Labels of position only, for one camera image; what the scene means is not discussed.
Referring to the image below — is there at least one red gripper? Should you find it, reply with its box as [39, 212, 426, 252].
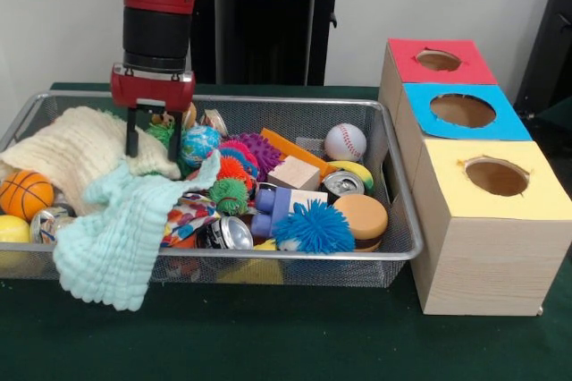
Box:
[110, 63, 197, 162]

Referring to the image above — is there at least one cream knitted cloth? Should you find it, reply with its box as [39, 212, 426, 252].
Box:
[0, 106, 182, 216]

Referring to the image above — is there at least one mint green cloth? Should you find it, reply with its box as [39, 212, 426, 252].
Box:
[53, 148, 223, 313]

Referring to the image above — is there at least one clear mesh bin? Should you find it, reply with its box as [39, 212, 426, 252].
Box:
[0, 89, 424, 288]

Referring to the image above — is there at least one wooden box with three holes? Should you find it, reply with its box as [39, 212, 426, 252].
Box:
[377, 38, 572, 318]

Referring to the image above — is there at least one brown teddy bear toy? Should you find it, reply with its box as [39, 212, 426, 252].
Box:
[150, 102, 198, 128]

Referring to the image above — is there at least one orange toy basketball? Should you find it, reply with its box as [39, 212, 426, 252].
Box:
[0, 169, 55, 222]

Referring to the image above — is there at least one wooden cube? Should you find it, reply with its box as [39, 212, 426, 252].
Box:
[267, 156, 322, 192]

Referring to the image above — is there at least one yellow ball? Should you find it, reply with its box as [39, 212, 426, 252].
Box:
[0, 214, 31, 266]

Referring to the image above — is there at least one blue spiky ball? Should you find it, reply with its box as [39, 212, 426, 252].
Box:
[273, 199, 358, 255]

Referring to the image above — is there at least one white toy baseball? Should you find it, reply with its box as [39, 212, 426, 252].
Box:
[324, 123, 367, 163]

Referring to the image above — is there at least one dark green table cloth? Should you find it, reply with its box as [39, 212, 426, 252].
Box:
[534, 97, 572, 131]
[0, 80, 572, 381]

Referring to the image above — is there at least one toy hamburger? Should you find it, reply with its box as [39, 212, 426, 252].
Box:
[332, 194, 389, 252]

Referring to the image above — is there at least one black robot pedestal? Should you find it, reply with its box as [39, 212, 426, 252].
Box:
[189, 0, 361, 87]

